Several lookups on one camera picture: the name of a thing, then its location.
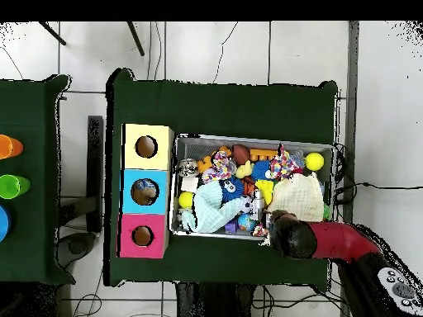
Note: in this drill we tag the black tripod leg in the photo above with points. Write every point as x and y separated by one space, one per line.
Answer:
53 33
136 39

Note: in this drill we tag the crushed metal can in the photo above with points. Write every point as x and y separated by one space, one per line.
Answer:
187 167

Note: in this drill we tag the yellow ball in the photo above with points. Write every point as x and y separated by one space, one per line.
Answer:
314 161
185 199

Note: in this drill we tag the cream waffle cloth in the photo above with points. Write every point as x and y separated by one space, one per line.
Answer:
297 198

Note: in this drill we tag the blue spiky ball with eyes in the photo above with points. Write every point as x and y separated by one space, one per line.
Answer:
231 190

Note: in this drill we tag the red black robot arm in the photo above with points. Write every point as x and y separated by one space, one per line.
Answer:
340 239

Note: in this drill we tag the dark green table cloth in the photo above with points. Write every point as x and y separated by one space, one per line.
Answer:
214 109
33 231

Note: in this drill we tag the mint green waffle cloth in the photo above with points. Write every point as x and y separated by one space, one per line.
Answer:
211 209

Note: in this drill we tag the wooden box with three holes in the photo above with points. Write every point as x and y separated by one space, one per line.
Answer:
162 204

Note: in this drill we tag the shallow silver mesh bin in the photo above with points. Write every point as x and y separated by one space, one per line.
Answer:
191 150

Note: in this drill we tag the brown toy football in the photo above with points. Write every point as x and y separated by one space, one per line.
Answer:
240 153

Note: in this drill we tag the green plastic cup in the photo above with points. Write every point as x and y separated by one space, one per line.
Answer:
13 186

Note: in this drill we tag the grey round stand foot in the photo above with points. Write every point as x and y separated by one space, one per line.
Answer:
77 246

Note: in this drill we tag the yellow cheese wedge toy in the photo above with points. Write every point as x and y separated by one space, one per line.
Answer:
264 190

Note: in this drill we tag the orange plastic cup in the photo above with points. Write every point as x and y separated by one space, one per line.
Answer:
10 147

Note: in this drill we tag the blue plastic cup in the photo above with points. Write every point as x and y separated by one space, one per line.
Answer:
3 224

